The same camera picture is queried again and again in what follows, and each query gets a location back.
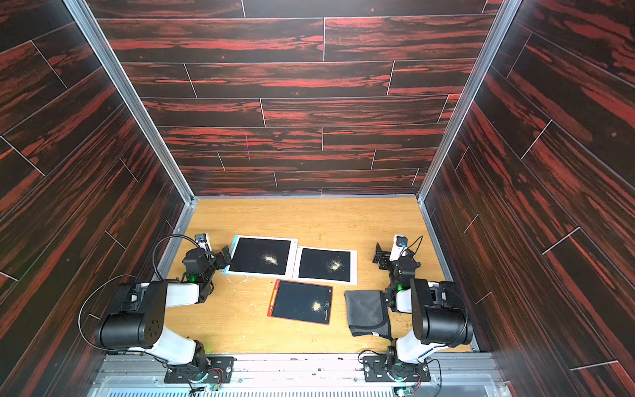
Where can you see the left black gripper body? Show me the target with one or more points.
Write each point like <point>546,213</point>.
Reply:
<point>211,263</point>

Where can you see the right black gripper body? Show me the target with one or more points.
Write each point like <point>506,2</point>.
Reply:
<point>385,255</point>

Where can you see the grey microfibre cloth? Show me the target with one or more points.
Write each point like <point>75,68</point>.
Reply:
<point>367,313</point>

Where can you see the red drawing tablet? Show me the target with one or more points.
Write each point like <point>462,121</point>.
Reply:
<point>303,302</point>

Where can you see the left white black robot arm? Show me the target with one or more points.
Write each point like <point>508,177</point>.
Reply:
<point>134,321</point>

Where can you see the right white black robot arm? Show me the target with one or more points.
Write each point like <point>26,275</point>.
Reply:
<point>439,318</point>

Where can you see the blue-edged white drawing tablet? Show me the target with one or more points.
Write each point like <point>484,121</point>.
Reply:
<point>263,257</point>

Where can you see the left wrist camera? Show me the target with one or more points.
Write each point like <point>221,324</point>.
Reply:
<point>202,240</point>

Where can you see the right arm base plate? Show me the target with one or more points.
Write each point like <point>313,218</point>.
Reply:
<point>379,368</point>

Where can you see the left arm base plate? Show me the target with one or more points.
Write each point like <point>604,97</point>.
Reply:
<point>217,370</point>

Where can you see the aluminium front rail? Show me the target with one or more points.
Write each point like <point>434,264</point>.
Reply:
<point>328,374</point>

